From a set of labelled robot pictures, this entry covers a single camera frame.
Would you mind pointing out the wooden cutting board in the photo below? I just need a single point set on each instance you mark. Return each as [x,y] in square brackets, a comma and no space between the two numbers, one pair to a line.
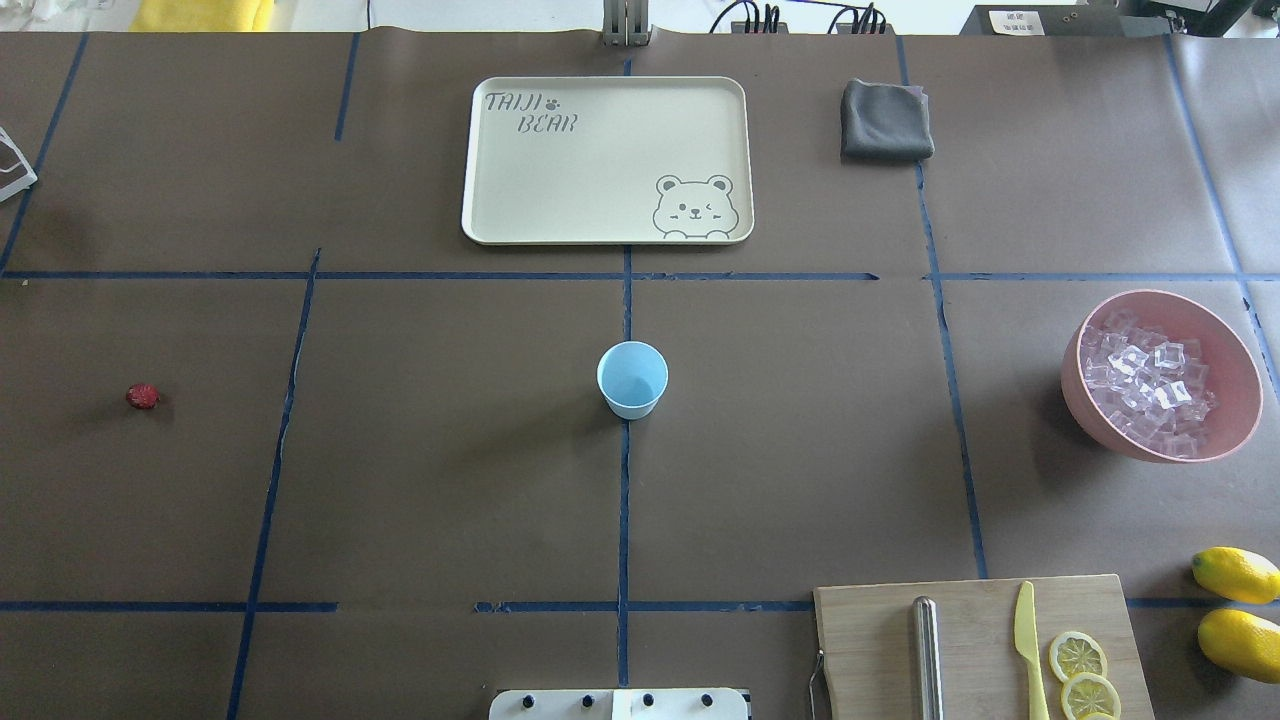
[867,635]

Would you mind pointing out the yellow cloth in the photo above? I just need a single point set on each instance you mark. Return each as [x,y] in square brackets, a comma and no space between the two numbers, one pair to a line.
[202,16]

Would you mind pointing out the red strawberry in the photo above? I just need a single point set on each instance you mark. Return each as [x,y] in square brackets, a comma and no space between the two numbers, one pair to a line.
[142,396]

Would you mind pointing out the pink bowl of ice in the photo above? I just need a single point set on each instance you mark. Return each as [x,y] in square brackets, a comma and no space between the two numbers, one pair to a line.
[1155,376]

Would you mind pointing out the lower whole lemon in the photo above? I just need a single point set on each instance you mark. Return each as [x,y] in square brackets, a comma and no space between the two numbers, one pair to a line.
[1241,643]

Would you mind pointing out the folded grey cloth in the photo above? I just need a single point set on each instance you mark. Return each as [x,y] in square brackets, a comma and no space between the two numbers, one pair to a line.
[881,122]

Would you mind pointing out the yellow plastic knife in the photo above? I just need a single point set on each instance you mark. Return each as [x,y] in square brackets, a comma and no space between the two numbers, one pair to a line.
[1025,639]

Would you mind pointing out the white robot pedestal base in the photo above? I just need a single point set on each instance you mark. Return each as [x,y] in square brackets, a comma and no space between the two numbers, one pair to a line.
[622,703]

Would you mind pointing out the lemon slice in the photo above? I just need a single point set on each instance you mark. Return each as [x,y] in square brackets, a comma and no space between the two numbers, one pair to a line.
[1075,653]
[1086,695]

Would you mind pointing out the light blue plastic cup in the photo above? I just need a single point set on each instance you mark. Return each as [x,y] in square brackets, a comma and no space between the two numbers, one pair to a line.
[632,377]

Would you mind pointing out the cream bear serving tray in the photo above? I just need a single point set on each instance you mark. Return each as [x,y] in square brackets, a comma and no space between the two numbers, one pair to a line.
[608,160]

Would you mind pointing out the upper whole lemon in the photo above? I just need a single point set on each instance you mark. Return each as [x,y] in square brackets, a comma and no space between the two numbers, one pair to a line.
[1236,574]

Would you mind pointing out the whole lemon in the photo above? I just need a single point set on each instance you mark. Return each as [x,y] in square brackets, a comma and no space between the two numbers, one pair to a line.
[1241,643]
[1236,574]

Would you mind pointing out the white wire cup rack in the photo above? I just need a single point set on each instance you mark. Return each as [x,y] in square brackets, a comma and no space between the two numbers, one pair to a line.
[17,174]

